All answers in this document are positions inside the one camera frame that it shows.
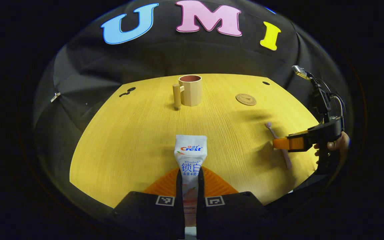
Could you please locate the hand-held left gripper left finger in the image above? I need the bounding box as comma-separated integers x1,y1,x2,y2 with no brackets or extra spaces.
112,167,185,240

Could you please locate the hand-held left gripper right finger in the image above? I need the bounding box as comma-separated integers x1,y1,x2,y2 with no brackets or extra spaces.
197,167,269,240

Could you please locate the pink toothbrush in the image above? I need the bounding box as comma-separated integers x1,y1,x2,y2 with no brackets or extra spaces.
265,122,293,170

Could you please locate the white toothpaste tube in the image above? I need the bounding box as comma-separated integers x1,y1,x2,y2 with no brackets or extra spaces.
174,134,208,228

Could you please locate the round wooden coaster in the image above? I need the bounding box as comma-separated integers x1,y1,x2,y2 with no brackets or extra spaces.
235,94,257,106

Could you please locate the beige cup with handle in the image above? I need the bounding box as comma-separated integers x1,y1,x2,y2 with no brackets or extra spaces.
173,75,202,109

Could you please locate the black backdrop cloth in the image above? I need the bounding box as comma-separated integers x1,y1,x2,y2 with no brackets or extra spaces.
32,0,356,214

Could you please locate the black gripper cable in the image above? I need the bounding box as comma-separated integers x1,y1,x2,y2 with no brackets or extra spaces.
314,77,347,117

